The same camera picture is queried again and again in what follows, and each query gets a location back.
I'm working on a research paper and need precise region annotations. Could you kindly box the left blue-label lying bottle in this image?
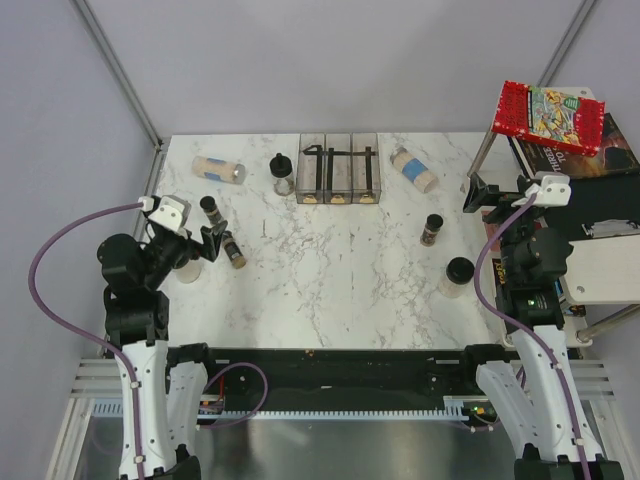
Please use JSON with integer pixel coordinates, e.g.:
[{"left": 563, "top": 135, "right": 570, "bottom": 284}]
[{"left": 192, "top": 156, "right": 246, "bottom": 184}]

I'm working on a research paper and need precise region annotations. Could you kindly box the right blue-label lying bottle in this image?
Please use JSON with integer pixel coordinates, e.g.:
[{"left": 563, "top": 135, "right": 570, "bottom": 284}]
[{"left": 390, "top": 147, "right": 437, "bottom": 193}]

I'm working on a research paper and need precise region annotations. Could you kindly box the red children's book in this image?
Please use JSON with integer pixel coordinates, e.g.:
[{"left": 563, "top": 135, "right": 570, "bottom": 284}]
[{"left": 491, "top": 81, "right": 605, "bottom": 157}]

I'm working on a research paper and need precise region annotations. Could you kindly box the black knob-lid glass jar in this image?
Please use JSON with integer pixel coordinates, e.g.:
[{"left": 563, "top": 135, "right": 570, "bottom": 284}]
[{"left": 269, "top": 153, "right": 295, "bottom": 196}]

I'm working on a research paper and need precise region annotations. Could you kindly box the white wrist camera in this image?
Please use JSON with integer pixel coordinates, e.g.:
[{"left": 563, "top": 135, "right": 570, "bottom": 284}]
[
  {"left": 138, "top": 195, "right": 191, "bottom": 238},
  {"left": 512, "top": 172, "right": 572, "bottom": 208}
]

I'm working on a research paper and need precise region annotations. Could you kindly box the white slotted cable duct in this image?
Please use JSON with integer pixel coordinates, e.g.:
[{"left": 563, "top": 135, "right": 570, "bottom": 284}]
[{"left": 91, "top": 397, "right": 495, "bottom": 422}]

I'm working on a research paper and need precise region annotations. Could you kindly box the right black-cap spice bottle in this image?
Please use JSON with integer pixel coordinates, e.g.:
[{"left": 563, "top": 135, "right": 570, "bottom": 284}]
[{"left": 420, "top": 214, "right": 444, "bottom": 247}]

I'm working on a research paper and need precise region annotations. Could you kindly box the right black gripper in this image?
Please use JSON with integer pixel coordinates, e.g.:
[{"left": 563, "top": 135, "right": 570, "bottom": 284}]
[{"left": 464, "top": 172, "right": 548, "bottom": 280}]

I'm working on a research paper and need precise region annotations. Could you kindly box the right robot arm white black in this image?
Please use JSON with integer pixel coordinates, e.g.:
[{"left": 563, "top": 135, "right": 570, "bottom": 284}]
[{"left": 457, "top": 174, "right": 624, "bottom": 479}]

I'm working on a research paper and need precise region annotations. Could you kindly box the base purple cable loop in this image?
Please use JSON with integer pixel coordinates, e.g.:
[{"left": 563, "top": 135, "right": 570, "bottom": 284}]
[{"left": 197, "top": 362, "right": 270, "bottom": 431}]

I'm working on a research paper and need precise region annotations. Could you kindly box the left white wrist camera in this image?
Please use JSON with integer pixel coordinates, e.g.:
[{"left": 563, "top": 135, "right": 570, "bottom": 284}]
[{"left": 138, "top": 195, "right": 191, "bottom": 238}]

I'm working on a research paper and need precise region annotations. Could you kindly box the blue-label lying bottle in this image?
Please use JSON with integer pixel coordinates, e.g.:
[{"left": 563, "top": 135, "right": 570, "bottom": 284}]
[
  {"left": 390, "top": 147, "right": 437, "bottom": 193},
  {"left": 192, "top": 156, "right": 246, "bottom": 184}
]

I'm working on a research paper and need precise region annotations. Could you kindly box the lying black-cap spice bottle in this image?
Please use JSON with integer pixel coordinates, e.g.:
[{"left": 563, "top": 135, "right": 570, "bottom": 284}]
[{"left": 221, "top": 230, "right": 246, "bottom": 269}]

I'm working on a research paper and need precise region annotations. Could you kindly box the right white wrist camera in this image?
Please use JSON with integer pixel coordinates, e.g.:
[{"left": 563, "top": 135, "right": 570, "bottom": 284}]
[{"left": 512, "top": 172, "right": 572, "bottom": 208}]

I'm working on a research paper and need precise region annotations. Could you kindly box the white side table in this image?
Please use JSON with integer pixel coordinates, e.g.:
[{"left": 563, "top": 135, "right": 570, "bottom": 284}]
[{"left": 467, "top": 87, "right": 640, "bottom": 346}]

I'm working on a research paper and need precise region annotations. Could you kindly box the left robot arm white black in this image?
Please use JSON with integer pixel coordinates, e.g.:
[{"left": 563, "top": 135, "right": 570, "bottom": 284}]
[{"left": 97, "top": 222, "right": 227, "bottom": 479}]

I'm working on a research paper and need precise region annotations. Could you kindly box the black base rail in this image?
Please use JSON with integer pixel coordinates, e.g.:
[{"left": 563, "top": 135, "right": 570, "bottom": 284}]
[{"left": 168, "top": 343, "right": 518, "bottom": 412}]

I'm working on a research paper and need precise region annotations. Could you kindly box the clear three-slot organizer tray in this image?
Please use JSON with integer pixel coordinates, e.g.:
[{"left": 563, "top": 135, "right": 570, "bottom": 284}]
[{"left": 296, "top": 133, "right": 382, "bottom": 205}]

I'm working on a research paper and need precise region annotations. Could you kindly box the black clipboard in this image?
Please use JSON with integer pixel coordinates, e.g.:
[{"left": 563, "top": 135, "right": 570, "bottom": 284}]
[{"left": 544, "top": 173, "right": 639, "bottom": 241}]

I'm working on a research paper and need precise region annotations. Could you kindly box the upright black-cap spice bottle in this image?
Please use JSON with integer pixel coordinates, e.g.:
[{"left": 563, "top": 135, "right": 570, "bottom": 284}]
[{"left": 199, "top": 196, "right": 224, "bottom": 226}]

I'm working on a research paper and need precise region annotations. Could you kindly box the dark hardcover book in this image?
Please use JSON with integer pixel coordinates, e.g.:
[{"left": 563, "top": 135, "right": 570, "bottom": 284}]
[{"left": 507, "top": 112, "right": 640, "bottom": 184}]

